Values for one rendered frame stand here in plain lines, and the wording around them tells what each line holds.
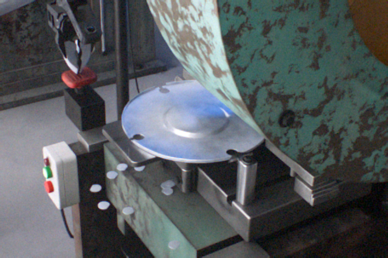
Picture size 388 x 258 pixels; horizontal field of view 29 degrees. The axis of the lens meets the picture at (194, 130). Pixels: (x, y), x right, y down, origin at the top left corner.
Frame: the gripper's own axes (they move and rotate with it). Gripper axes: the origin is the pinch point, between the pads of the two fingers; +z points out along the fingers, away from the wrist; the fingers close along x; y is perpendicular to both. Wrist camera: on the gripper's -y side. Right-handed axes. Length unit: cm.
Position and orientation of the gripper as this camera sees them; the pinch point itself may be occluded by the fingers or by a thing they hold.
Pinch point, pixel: (79, 69)
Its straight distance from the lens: 167.3
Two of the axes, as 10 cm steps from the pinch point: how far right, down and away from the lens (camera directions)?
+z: -0.3, 8.3, 5.5
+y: -5.2, -4.8, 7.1
